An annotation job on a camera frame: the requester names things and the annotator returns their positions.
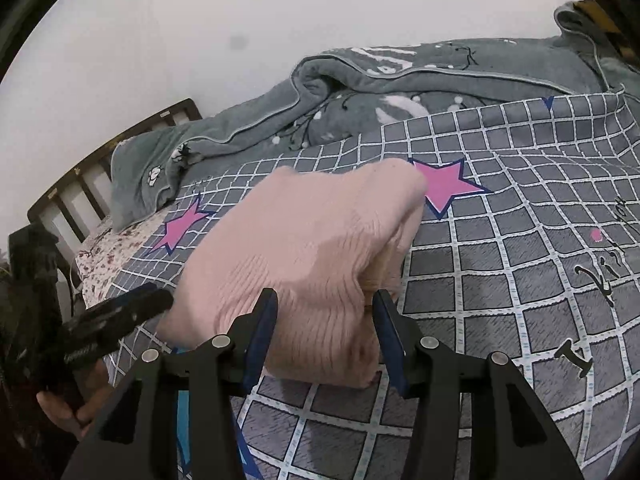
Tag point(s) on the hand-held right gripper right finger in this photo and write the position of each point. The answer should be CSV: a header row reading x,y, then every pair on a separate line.
x,y
389,340

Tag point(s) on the grey-green fleece blanket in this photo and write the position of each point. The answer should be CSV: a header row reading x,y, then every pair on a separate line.
x,y
350,90

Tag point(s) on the pink knitted sweater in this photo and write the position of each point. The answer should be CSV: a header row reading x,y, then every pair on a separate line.
x,y
310,260

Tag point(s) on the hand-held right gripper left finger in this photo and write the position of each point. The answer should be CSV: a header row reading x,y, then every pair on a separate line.
x,y
262,327

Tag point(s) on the camouflage cloth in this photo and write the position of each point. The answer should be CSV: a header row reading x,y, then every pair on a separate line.
x,y
600,17

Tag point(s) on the grey checked star bed sheet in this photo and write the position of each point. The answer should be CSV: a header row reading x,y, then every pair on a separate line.
x,y
500,270

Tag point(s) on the floral mattress cover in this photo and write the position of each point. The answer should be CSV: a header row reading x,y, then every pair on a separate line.
x,y
107,255

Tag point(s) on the dark wooden headboard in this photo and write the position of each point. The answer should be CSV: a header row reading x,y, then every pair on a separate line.
x,y
75,185

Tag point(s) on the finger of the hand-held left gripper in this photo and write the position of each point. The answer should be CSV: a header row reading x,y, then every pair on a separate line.
x,y
127,307

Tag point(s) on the person's left hand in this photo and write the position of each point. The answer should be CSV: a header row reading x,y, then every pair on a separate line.
x,y
75,405

